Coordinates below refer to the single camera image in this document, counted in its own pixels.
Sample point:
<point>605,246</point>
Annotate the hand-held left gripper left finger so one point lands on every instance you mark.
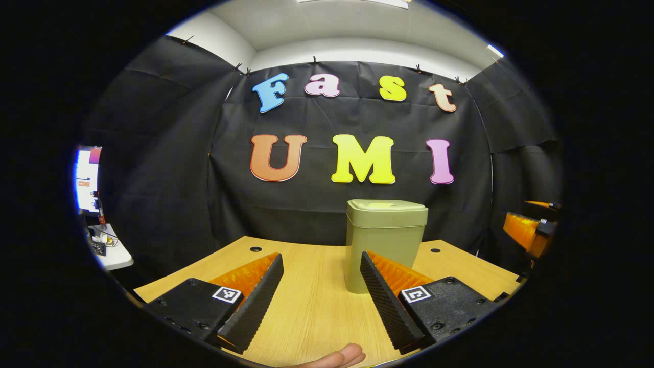
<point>255,306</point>

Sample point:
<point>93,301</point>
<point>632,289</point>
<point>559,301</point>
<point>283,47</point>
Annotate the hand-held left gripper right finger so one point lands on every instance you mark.
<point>391,306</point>

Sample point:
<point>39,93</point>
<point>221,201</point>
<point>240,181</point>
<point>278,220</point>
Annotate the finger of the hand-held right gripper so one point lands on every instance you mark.
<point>521,230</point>
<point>544,204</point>

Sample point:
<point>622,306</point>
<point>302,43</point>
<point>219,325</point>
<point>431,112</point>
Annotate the green desktop garbage bin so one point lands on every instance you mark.
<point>383,235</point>

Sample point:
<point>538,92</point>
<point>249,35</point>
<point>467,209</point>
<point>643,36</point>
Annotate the wooden desktop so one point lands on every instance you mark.
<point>317,286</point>

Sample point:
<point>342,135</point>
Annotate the black backdrop cloth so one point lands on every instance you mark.
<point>317,204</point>

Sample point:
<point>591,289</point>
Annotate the white side table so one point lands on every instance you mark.
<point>118,258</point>

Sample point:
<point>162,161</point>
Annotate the ceiling light panel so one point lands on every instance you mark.
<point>495,50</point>
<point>352,3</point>

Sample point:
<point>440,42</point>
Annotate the small black box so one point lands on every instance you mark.
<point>99,249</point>

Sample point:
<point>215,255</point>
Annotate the small red object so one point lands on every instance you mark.
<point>101,217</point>

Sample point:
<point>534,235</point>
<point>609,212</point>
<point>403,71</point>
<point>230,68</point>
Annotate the computer monitor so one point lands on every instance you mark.
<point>87,179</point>

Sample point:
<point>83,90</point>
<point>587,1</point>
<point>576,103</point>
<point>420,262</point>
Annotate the row of small cloth clips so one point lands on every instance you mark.
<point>315,60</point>

